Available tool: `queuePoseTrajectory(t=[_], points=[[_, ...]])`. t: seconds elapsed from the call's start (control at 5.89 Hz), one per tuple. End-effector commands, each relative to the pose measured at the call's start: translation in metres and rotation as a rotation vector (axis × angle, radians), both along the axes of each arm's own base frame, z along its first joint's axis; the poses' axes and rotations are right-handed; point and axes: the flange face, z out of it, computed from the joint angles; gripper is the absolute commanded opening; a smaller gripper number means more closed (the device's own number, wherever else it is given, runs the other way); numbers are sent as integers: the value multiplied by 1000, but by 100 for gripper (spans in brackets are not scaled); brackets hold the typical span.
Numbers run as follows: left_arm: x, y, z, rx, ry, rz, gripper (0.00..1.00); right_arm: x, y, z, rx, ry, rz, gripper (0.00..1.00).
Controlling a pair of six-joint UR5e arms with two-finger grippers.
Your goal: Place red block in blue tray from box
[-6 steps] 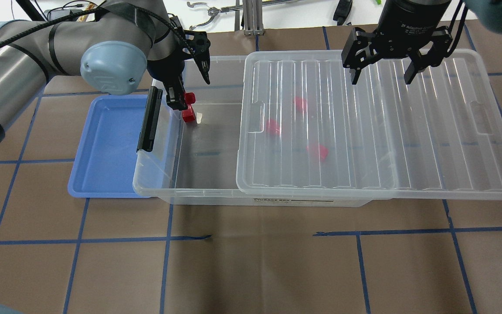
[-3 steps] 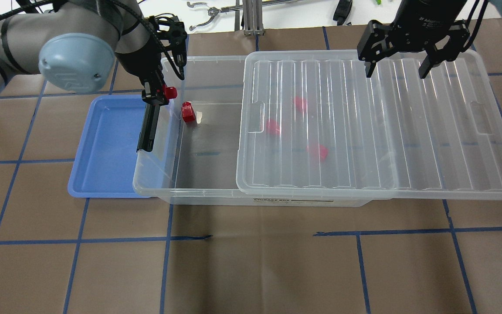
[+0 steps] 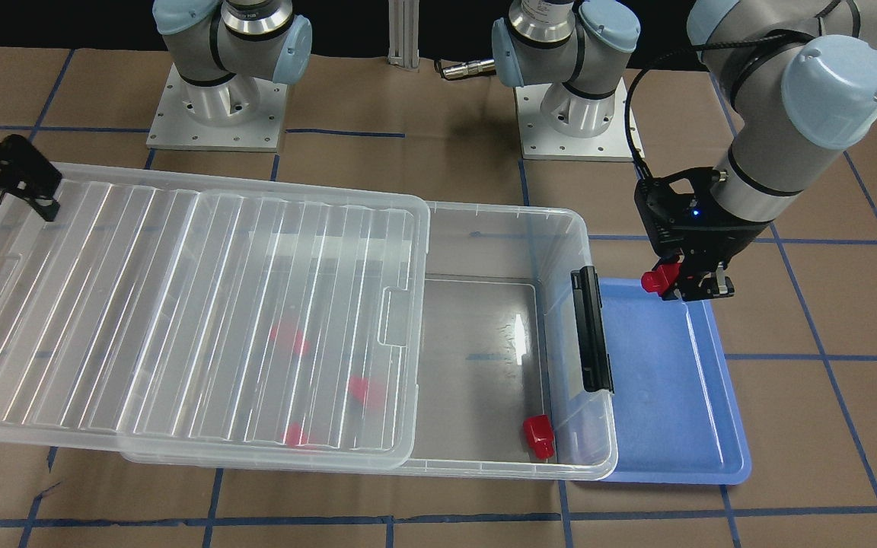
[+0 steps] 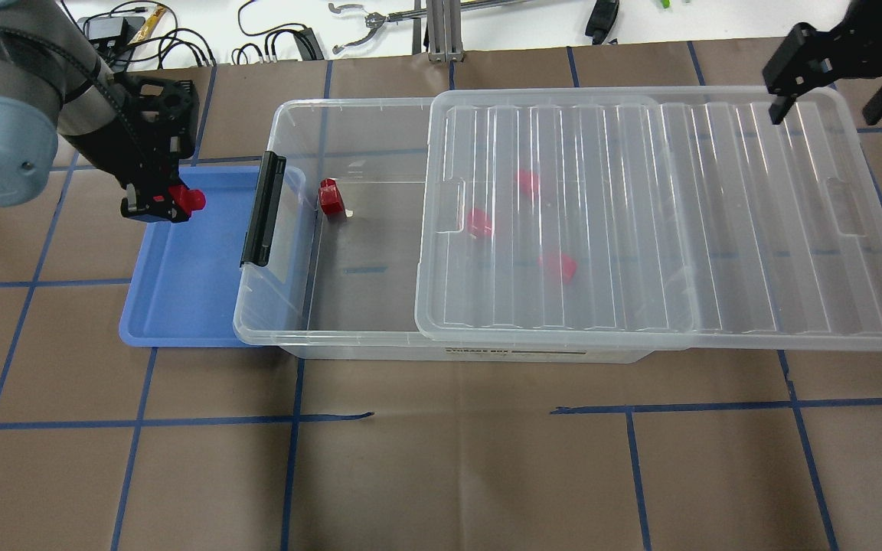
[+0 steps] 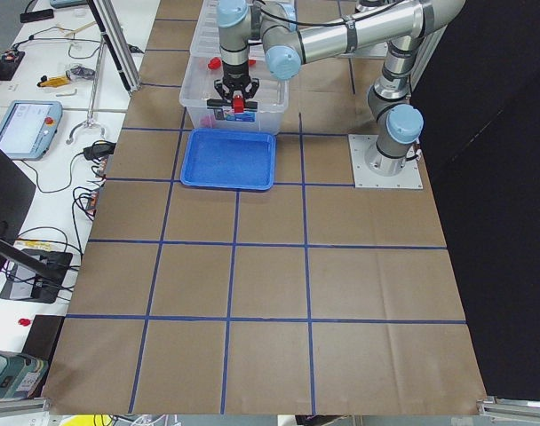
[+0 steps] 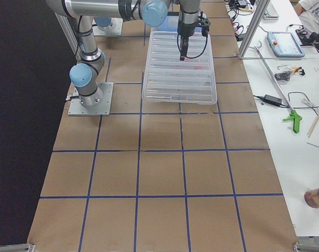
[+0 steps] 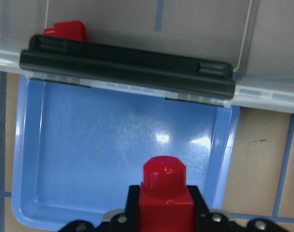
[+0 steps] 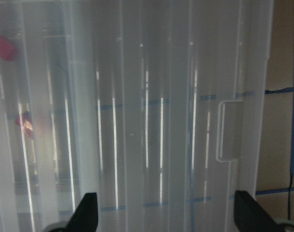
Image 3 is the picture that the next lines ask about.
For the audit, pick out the red block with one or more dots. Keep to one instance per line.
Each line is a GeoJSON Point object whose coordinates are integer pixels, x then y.
{"type": "Point", "coordinates": [661, 280]}
{"type": "Point", "coordinates": [286, 336]}
{"type": "Point", "coordinates": [296, 436]}
{"type": "Point", "coordinates": [539, 436]}
{"type": "Point", "coordinates": [368, 392]}

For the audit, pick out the clear plastic storage box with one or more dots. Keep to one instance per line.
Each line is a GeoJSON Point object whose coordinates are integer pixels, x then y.
{"type": "Point", "coordinates": [463, 311]}

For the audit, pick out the clear plastic box lid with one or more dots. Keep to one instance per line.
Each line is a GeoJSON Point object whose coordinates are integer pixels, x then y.
{"type": "Point", "coordinates": [216, 318]}

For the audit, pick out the black box latch handle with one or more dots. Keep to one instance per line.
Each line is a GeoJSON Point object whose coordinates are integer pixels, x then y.
{"type": "Point", "coordinates": [595, 363]}

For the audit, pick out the blue plastic tray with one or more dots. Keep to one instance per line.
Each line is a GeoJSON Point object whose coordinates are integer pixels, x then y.
{"type": "Point", "coordinates": [676, 416]}

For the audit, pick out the black gripper near tray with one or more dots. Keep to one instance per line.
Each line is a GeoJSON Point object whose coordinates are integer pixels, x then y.
{"type": "Point", "coordinates": [728, 233]}

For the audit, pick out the red block in box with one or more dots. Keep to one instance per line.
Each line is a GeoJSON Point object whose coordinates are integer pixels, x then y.
{"type": "Point", "coordinates": [539, 436]}

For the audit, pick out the aluminium frame post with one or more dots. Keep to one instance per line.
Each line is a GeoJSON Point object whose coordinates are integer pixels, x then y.
{"type": "Point", "coordinates": [403, 19]}

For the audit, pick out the red block under lid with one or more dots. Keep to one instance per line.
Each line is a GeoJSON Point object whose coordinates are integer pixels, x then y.
{"type": "Point", "coordinates": [296, 436]}
{"type": "Point", "coordinates": [286, 336]}
{"type": "Point", "coordinates": [368, 392]}

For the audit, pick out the silver robot arm near tray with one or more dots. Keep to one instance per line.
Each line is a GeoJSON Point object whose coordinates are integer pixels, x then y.
{"type": "Point", "coordinates": [801, 74]}

